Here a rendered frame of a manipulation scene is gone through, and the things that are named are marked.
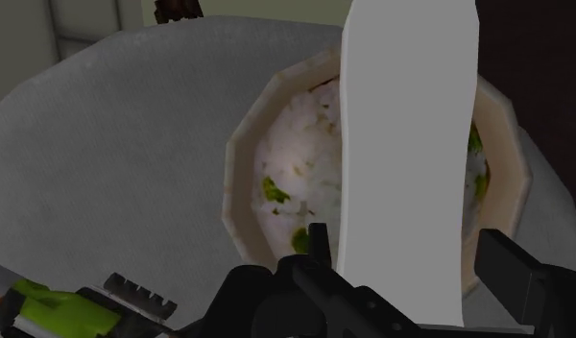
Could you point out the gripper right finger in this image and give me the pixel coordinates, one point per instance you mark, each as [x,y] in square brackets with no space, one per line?
[550,295]

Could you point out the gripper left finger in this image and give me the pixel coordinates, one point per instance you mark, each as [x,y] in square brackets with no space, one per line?
[297,299]

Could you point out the beige bowl of rice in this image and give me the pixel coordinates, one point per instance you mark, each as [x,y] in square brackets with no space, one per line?
[297,159]

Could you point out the white flat oblong object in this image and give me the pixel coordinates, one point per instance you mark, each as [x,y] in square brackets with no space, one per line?
[405,164]

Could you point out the grey round table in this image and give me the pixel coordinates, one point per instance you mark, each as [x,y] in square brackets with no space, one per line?
[129,164]

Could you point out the green and black toothed tool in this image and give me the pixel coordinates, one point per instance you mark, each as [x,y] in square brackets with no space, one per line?
[68,313]

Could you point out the pale panelled cabinet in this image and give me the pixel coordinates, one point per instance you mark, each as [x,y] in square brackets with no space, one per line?
[21,42]

